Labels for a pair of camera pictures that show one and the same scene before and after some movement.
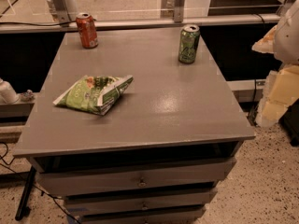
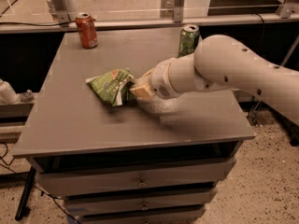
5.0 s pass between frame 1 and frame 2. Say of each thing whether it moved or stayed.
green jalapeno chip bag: moved
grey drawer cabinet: stayed
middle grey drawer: stayed
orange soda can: stayed
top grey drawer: stayed
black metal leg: stayed
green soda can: stayed
